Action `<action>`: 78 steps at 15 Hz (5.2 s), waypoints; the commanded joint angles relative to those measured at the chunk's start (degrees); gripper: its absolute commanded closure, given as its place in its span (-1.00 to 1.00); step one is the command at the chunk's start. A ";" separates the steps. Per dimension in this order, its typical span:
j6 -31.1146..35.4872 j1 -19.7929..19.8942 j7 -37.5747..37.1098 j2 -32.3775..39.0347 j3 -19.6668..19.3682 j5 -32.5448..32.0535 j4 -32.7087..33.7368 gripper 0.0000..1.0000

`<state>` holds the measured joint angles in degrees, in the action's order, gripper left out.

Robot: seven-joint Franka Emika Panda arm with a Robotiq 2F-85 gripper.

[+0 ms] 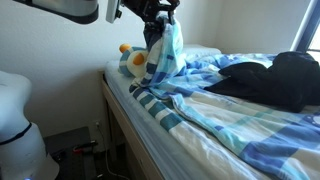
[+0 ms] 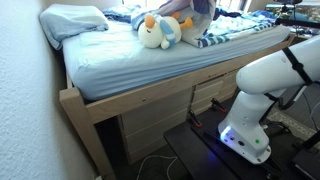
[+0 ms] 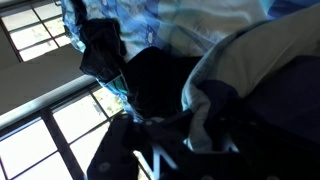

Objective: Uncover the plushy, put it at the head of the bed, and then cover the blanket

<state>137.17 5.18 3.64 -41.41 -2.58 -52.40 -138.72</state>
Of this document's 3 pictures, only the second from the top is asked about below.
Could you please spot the wooden drawer unit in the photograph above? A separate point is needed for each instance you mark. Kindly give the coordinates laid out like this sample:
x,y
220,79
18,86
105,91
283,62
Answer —
x,y
156,130
213,91

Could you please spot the light wooden bed frame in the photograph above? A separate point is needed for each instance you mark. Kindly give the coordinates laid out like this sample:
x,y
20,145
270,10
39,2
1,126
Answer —
x,y
83,120

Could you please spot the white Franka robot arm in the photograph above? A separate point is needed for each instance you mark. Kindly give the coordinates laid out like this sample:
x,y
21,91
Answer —
x,y
266,90

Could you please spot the patterned floor rug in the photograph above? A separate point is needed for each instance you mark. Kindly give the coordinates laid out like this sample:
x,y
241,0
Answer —
x,y
293,125

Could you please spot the black clothing pile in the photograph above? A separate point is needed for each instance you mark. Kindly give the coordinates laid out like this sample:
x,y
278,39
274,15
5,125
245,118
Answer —
x,y
226,14

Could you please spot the monitor with landscape picture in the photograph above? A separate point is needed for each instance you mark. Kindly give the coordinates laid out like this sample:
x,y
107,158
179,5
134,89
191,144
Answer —
x,y
308,13

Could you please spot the blue checked blanket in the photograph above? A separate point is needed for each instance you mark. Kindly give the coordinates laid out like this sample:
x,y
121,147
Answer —
x,y
206,23

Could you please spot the light blue pillow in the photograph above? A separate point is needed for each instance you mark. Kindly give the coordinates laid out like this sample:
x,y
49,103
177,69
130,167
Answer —
x,y
70,21

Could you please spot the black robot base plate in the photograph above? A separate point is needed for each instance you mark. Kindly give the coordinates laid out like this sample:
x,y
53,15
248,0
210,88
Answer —
x,y
193,153

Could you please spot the mattress with light blue sheet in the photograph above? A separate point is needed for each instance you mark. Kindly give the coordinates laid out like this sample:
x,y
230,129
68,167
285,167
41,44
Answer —
x,y
133,60

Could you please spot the white duck plush orange feet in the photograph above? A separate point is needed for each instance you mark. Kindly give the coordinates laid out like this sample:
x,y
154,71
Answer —
x,y
155,33

